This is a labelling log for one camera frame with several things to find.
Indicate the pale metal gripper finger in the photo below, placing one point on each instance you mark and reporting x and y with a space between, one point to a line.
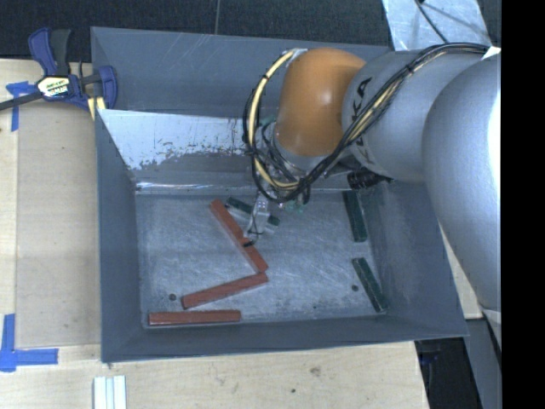
268 223
258 214

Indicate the dark green flat block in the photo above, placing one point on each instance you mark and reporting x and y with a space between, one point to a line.
355 216
238 205
369 283

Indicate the red-brown flat block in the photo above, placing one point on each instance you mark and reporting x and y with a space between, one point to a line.
193 317
232 228
221 291

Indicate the grey metal bin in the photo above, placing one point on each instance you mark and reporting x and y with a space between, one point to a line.
179 70

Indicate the pale wood flat board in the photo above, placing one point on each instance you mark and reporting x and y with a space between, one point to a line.
57 228

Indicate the black cylinder on white bracket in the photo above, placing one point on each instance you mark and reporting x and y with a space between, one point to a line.
364 180

